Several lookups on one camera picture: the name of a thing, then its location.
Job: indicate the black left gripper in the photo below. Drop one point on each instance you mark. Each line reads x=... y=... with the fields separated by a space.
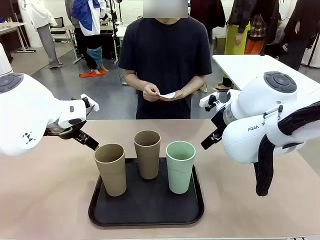
x=62 y=132

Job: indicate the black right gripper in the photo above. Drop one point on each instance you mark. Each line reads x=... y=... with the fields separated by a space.
x=219 y=122

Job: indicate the tall brown cup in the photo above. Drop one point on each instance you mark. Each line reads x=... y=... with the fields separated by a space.
x=147 y=160
x=111 y=172

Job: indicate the white scalloped paper coaster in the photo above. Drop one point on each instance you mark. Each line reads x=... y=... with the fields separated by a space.
x=166 y=95

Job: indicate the person's left forearm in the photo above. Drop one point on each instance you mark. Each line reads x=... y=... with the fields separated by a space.
x=196 y=83

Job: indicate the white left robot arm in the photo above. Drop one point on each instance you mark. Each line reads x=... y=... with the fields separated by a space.
x=30 y=105

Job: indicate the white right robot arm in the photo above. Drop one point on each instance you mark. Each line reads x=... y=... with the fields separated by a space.
x=262 y=105

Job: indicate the person's right forearm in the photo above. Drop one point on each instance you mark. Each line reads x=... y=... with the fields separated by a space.
x=135 y=80

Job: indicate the person's left hand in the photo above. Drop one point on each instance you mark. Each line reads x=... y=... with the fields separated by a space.
x=182 y=94

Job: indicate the person's right hand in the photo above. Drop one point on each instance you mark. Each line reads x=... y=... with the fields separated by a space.
x=150 y=93

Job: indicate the tall mint green cup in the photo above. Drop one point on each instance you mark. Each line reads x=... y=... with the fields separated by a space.
x=180 y=175

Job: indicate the orange cloth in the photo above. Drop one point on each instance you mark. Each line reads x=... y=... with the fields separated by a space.
x=92 y=74

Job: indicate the white rounded table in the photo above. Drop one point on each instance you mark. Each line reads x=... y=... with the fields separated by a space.
x=237 y=67

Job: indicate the black plastic tray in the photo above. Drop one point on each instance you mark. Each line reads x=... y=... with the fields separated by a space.
x=145 y=207

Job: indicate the person in dark t-shirt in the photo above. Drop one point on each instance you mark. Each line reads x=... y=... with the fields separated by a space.
x=165 y=57

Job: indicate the mannequin in yellow skirt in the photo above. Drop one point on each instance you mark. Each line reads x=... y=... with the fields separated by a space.
x=235 y=40

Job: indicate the black tripod stand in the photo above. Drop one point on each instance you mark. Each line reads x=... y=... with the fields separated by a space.
x=115 y=30

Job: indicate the wooden top work table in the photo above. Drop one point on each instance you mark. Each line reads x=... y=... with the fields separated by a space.
x=110 y=28

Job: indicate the white air purifier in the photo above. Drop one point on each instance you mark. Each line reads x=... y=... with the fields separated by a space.
x=3 y=60

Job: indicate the mannequin in plaid shirt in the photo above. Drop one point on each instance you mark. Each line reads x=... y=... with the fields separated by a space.
x=256 y=30

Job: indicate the mannequin in white coat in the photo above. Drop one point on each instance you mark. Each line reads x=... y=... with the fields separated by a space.
x=45 y=30

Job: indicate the black office chair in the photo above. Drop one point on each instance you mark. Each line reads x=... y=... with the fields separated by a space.
x=59 y=25

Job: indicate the mannequin in blue white jacket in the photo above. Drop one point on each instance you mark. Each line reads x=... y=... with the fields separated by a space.
x=87 y=17

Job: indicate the mannequin in dark red coat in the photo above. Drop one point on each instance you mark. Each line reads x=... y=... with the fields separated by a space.
x=207 y=15

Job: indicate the grey side table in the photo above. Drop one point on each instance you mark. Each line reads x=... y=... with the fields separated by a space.
x=10 y=26

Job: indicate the mannequin in long black coat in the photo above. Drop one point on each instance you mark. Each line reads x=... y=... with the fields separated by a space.
x=300 y=25

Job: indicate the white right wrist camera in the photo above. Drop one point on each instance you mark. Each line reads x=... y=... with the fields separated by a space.
x=210 y=101

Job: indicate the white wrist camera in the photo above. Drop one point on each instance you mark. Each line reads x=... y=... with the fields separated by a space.
x=90 y=102
x=210 y=101

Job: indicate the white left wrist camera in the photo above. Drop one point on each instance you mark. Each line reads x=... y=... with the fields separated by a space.
x=90 y=102

